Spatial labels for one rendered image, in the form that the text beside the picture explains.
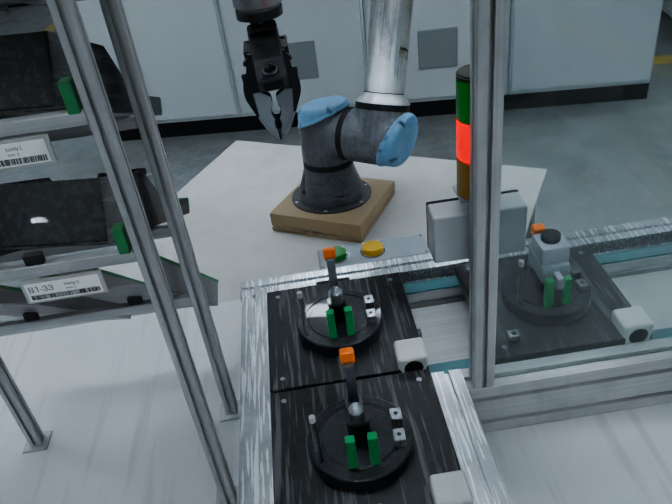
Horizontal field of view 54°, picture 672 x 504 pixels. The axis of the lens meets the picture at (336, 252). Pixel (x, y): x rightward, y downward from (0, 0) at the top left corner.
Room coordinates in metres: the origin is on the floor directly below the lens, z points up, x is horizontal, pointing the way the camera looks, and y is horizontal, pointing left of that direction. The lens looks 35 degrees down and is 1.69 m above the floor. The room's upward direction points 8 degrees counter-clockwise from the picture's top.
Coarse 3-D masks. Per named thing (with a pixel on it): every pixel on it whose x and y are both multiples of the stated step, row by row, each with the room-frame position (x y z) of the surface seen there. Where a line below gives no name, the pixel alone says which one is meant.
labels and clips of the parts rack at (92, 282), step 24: (72, 96) 0.60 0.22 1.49; (0, 144) 0.59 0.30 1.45; (24, 144) 0.59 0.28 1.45; (48, 144) 0.59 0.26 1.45; (0, 168) 0.59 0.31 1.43; (120, 240) 0.60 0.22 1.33; (24, 288) 0.59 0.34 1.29; (48, 288) 0.59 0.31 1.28; (72, 288) 0.59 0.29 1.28; (96, 288) 0.59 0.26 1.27; (72, 312) 0.77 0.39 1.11; (96, 312) 0.77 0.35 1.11; (120, 312) 0.77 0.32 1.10
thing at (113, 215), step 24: (0, 192) 0.68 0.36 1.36; (24, 192) 0.67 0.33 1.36; (48, 192) 0.67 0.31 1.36; (72, 192) 0.66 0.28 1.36; (96, 192) 0.66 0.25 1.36; (144, 192) 0.76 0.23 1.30; (0, 216) 0.67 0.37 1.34; (24, 216) 0.66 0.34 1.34; (48, 216) 0.66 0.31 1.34; (72, 216) 0.65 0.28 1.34; (96, 216) 0.65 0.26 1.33; (120, 216) 0.68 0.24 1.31; (0, 240) 0.65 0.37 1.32; (24, 240) 0.65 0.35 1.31; (48, 240) 0.64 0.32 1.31; (72, 240) 0.64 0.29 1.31; (96, 240) 0.64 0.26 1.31
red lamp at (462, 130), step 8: (456, 120) 0.71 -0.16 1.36; (456, 128) 0.71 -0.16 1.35; (464, 128) 0.69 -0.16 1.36; (456, 136) 0.71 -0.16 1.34; (464, 136) 0.69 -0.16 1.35; (456, 144) 0.71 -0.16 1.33; (464, 144) 0.69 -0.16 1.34; (456, 152) 0.71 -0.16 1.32; (464, 152) 0.69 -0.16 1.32; (464, 160) 0.69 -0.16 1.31
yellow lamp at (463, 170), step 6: (456, 162) 0.71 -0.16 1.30; (462, 162) 0.70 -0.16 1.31; (462, 168) 0.70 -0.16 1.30; (468, 168) 0.69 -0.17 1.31; (462, 174) 0.70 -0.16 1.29; (468, 174) 0.69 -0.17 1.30; (462, 180) 0.70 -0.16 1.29; (468, 180) 0.69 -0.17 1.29; (462, 186) 0.70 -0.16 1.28; (468, 186) 0.69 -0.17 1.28; (462, 192) 0.70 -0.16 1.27; (468, 192) 0.69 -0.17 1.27; (468, 198) 0.69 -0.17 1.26
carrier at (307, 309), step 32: (320, 288) 0.93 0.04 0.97; (352, 288) 0.92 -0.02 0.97; (384, 288) 0.91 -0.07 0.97; (288, 320) 0.86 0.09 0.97; (320, 320) 0.82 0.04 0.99; (352, 320) 0.78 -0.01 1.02; (384, 320) 0.82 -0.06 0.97; (288, 352) 0.78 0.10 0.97; (320, 352) 0.77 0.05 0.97; (384, 352) 0.75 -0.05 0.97; (416, 352) 0.72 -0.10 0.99; (288, 384) 0.71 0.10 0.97; (320, 384) 0.70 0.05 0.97
